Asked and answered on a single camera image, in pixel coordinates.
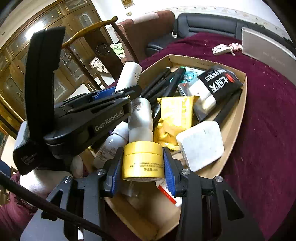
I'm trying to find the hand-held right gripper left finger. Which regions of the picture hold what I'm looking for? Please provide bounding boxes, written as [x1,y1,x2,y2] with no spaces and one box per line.
[21,146,124,241]

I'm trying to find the teal packet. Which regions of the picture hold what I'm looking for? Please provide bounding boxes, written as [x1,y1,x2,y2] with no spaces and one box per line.
[183,68,201,82]

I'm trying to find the black and white packet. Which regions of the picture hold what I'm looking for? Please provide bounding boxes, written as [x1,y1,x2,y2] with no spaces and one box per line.
[178,65,243,122]

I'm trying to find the clear case red contents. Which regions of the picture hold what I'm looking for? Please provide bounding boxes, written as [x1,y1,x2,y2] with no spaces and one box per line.
[120,178,183,208]

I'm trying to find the patterned cloth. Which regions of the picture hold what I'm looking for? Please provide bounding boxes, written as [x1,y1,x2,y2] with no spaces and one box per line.
[90,57,109,73]
[110,42,126,59]

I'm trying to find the brown upholstered chair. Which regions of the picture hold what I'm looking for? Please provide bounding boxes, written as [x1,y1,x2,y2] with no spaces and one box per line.
[117,10,176,63]

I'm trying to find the black cable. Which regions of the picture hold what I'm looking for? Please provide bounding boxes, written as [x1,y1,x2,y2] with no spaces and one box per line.
[0,170,116,241]

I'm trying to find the white square box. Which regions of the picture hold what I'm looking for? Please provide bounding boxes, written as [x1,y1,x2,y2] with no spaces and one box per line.
[176,121,225,172]

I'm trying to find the yellow foil packet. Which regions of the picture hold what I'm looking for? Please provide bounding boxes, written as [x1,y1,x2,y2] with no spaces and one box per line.
[153,95,200,151]

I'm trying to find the white key fob pink charm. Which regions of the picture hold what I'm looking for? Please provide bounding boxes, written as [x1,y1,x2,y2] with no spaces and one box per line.
[212,42,244,56]

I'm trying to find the group of black pens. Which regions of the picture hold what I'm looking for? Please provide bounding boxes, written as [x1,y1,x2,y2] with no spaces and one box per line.
[146,66,186,102]

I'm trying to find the glossy black tube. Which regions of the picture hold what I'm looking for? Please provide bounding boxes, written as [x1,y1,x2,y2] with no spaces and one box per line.
[212,89,243,124]
[151,102,162,126]

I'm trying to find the cardboard box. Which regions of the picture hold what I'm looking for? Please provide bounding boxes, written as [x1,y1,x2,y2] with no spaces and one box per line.
[82,54,248,241]

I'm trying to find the wooden chair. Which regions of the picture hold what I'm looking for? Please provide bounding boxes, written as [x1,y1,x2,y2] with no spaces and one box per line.
[61,16,141,91]

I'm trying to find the black pen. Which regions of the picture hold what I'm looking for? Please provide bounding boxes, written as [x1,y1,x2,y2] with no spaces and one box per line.
[140,67,172,98]
[143,74,179,101]

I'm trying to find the person's left forearm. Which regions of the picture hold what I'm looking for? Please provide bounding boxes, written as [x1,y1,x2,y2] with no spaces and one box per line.
[0,173,50,232]

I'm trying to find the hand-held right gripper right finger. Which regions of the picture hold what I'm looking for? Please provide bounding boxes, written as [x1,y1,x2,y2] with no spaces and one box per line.
[162,146,264,241]

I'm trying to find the white bottle narrow neck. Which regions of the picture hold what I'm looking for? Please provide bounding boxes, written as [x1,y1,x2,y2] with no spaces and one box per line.
[128,97,154,142]

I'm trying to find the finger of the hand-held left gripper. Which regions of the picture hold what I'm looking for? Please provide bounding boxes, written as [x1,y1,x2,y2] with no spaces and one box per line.
[95,87,116,96]
[55,85,142,116]

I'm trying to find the person's left hand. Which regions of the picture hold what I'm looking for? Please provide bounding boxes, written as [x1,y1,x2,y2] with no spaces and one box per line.
[69,155,84,178]

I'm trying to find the white bottle with text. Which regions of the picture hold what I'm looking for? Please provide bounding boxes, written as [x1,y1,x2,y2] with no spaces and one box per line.
[93,122,130,168]

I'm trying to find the long grey box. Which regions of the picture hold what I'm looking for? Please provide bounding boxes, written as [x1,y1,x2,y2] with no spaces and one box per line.
[241,26,293,73]

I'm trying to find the white bottle wide cap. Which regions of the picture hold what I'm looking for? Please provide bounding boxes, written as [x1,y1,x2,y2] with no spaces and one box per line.
[115,62,142,91]

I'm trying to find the yellow jar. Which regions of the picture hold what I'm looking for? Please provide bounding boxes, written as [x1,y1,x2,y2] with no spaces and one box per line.
[121,141,165,182]

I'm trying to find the wooden glass cabinet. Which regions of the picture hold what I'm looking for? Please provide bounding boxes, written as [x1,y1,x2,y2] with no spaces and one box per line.
[0,0,111,139]

